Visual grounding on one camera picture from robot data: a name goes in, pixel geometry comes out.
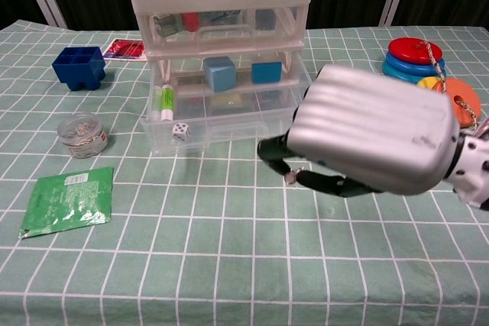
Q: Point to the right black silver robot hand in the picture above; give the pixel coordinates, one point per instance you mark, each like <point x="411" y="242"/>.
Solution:
<point x="374" y="131"/>

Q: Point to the clear drawer with dice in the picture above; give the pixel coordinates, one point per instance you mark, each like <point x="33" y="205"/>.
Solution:
<point x="229" y="127"/>

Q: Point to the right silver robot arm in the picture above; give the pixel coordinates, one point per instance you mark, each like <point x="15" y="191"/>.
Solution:
<point x="471" y="173"/>

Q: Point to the clear drawer with red item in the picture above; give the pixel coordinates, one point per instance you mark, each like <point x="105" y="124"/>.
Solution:
<point x="225" y="37"/>

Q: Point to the red block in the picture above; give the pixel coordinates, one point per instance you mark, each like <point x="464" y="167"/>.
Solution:
<point x="190" y="21"/>

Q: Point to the blue rectangular block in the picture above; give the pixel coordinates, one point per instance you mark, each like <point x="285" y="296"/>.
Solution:
<point x="266" y="72"/>

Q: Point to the dark blue small block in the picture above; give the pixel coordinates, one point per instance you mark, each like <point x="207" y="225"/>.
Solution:
<point x="265" y="20"/>

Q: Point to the light blue cube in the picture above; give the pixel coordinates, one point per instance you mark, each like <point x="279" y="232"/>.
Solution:
<point x="218" y="74"/>

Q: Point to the green checked tablecloth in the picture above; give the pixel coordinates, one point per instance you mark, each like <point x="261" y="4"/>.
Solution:
<point x="229" y="246"/>

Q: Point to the teal flat card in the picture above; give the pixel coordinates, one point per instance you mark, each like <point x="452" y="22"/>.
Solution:
<point x="221" y="17"/>

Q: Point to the white dice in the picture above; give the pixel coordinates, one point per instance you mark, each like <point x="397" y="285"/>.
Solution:
<point x="181" y="131"/>

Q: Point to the green glue stick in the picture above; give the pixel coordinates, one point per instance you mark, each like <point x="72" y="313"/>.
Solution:
<point x="167" y="101"/>

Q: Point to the dark green small box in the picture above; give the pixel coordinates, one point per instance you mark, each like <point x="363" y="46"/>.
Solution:
<point x="168" y="25"/>

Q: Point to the red photo card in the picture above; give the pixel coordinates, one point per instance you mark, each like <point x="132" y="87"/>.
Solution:
<point x="124" y="50"/>

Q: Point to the clear round plastic jar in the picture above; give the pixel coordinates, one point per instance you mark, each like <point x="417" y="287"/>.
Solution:
<point x="82" y="139"/>

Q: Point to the blue compartment box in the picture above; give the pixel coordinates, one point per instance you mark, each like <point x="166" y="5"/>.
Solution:
<point x="78" y="68"/>

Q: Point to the green foil packet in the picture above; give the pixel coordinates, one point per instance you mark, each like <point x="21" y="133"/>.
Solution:
<point x="68" y="204"/>

